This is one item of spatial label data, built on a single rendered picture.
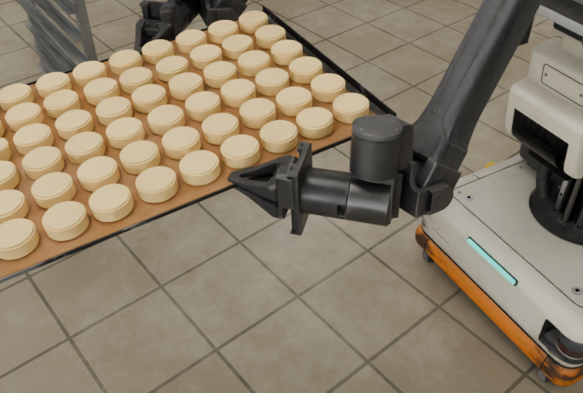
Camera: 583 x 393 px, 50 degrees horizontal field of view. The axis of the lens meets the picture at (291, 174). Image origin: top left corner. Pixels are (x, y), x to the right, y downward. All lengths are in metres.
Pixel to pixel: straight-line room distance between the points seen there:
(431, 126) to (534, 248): 1.07
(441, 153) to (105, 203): 0.40
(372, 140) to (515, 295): 1.13
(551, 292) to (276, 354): 0.74
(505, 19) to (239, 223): 1.53
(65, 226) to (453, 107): 0.47
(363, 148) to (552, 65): 0.88
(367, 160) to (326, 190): 0.07
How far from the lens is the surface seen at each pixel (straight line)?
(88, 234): 0.76
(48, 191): 0.81
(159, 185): 0.77
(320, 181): 0.73
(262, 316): 1.89
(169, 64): 1.00
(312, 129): 0.82
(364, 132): 0.68
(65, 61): 2.37
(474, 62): 0.77
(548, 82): 1.53
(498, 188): 1.95
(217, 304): 1.92
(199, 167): 0.78
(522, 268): 1.74
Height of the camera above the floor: 1.49
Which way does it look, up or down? 39 degrees down
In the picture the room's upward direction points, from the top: straight up
